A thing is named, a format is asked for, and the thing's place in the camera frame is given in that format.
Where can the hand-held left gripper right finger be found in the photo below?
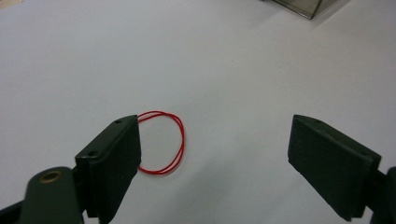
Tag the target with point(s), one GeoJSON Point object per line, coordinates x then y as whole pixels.
{"type": "Point", "coordinates": [327, 168]}

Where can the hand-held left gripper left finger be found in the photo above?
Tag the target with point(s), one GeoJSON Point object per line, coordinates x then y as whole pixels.
{"type": "Point", "coordinates": [112, 161]}

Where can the red rubber band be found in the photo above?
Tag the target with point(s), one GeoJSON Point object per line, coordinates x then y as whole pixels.
{"type": "Point", "coordinates": [181, 140]}

